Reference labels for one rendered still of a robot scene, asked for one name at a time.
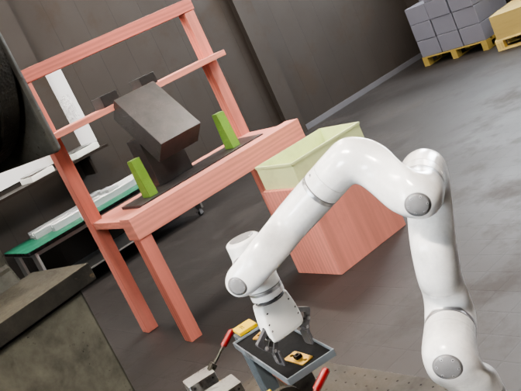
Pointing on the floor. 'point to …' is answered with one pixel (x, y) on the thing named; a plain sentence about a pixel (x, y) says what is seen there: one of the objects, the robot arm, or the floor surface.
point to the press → (45, 278)
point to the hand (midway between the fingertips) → (295, 350)
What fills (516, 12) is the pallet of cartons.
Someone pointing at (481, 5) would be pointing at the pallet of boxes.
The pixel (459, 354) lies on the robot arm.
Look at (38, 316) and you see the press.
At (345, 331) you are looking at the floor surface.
